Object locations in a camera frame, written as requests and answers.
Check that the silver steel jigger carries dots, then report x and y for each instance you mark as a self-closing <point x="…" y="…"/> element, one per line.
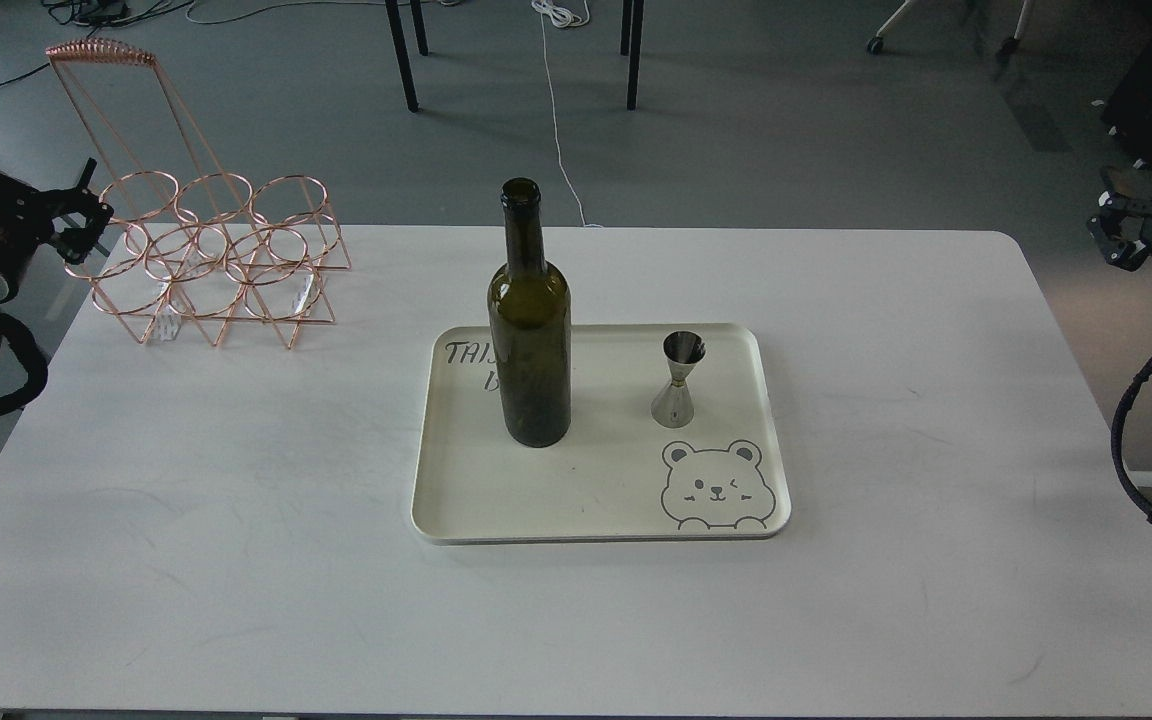
<point x="673" y="407"/>

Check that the black table legs left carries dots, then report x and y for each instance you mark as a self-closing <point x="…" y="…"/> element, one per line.
<point x="400" y="46"/>

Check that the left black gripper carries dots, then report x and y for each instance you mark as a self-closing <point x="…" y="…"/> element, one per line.
<point x="26" y="221"/>

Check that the dark green wine bottle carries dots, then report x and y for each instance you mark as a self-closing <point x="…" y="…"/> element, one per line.
<point x="529" y="309"/>

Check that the black table legs right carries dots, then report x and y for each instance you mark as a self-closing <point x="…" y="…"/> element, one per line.
<point x="631" y="39"/>

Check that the black table legs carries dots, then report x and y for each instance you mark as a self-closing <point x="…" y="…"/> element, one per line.
<point x="631" y="39"/>
<point x="400" y="46"/>

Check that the copper wire bottle rack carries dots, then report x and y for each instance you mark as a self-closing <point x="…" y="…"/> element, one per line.
<point x="200" y="247"/>

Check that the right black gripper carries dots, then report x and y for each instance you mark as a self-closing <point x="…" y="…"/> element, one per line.
<point x="1136" y="225"/>

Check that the cream bear serving tray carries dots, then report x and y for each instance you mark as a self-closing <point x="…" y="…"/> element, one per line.
<point x="617" y="475"/>

